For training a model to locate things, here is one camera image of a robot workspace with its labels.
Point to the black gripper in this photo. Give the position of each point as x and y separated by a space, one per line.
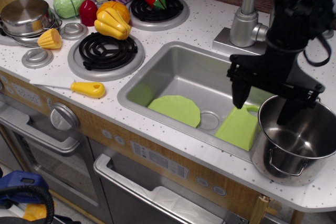
277 72

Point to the large steel pot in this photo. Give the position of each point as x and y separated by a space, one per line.
294 153

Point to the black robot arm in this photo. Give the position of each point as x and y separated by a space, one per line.
295 23

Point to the grey toy sink basin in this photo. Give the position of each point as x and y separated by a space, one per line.
199 75

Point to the small steel pot upside down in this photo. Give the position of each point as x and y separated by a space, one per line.
26 20

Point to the green plastic cutting board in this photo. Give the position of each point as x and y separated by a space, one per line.
239 127

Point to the silver toy faucet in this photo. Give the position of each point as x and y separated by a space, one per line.
246 35

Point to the green plastic plate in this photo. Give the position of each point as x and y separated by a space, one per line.
177 107

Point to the grey vertical pole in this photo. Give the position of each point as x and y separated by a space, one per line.
328 34

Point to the rear black stove burner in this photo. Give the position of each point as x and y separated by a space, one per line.
144 17

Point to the black stove burner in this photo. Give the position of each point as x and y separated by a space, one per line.
144 17
103 58

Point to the toy dishwasher door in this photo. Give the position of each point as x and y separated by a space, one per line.
137 194

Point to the orange toy pumpkin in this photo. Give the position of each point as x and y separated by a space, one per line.
119 7

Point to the yellow toy squash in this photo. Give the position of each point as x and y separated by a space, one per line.
110 23

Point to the front black stove burner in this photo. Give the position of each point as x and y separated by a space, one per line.
103 58

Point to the dark red toy fruit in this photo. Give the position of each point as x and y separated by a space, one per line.
88 13

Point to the silver oven dial knob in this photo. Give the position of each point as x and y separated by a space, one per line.
62 118

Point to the grey stove knob upper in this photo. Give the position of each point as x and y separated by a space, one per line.
74 31

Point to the grey stove knob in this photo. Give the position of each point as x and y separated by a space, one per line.
74 31
37 58

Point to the toy oven door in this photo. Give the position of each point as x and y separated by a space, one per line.
63 159

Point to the green toy cabbage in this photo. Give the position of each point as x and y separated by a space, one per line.
67 8

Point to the yellow toy corn piece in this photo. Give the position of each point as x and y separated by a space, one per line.
51 39

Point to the grey stove knob lower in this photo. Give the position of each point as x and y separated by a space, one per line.
37 58

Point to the yellow cloth on floor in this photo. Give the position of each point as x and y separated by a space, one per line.
35 212

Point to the blue clamp device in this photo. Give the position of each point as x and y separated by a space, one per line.
23 187

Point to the toy knife yellow handle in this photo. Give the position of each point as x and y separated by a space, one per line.
90 89

